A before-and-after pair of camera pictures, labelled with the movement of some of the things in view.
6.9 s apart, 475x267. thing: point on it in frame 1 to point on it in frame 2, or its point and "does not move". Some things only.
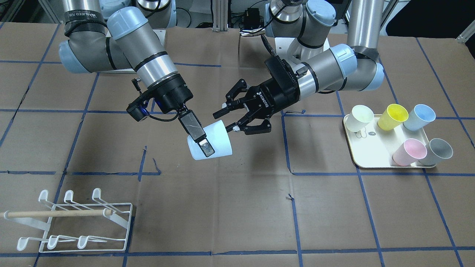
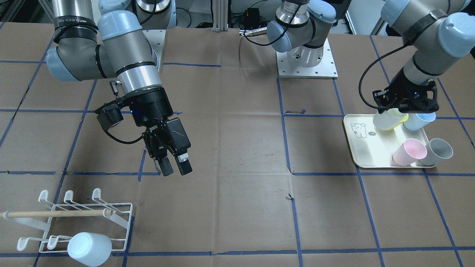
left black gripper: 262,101 to 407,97
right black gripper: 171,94 to 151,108
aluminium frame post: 220,16 does not move
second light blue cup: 421,115 does not move
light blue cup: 218,135 to 91,249
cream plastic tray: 373,147 does not move
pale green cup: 360,115 to 389,119
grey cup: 437,150 does not move
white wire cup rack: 100,227 does not move
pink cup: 408,153 does not move
